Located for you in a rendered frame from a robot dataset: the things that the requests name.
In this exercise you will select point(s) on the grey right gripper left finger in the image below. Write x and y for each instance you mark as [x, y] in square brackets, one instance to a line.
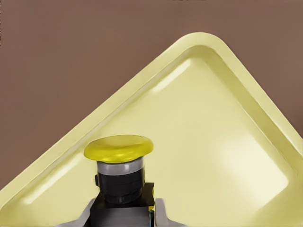
[78, 216]

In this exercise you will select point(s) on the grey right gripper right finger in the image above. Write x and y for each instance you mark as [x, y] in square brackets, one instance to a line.
[163, 214]

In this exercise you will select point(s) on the yellow mushroom push-button switch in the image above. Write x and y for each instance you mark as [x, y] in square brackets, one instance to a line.
[118, 149]

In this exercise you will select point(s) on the pale yellow tray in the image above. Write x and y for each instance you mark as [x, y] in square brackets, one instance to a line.
[201, 132]

